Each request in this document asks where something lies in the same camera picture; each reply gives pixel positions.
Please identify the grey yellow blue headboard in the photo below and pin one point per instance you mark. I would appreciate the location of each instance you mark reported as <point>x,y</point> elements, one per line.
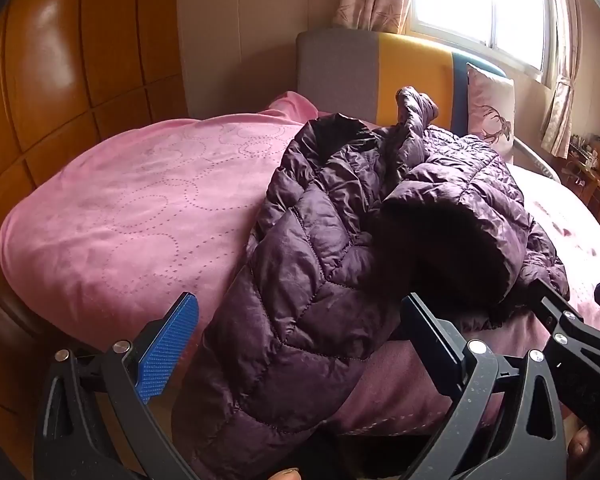
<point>410,65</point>

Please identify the brown wooden wardrobe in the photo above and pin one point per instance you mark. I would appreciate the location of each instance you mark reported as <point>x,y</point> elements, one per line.
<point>70,75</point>

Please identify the window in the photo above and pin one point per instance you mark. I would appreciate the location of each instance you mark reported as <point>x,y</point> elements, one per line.
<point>480,5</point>

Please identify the cluttered wooden shelf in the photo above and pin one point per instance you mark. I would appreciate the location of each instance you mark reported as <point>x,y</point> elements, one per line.
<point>592,170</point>

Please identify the grey bed rail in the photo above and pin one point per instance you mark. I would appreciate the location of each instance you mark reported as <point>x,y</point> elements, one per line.
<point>537,157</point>

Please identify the pink fleece blanket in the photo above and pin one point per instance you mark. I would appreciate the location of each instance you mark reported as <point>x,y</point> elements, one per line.
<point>130,220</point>

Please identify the pink crumpled duvet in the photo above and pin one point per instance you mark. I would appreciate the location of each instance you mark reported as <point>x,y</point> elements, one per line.
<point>292,106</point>

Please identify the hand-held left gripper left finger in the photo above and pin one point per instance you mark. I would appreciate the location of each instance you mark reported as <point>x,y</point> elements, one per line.
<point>167,345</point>

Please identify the light pink bed sheet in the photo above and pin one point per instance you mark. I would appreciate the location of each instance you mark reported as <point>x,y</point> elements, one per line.
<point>575,240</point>

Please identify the deer print pillow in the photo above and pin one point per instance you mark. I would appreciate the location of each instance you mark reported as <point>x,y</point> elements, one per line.
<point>490,110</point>

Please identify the purple quilted puffer jacket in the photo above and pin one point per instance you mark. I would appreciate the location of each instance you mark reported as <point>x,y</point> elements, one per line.
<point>300,260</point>

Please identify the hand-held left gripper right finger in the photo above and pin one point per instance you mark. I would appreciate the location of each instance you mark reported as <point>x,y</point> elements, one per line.
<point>432,345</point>

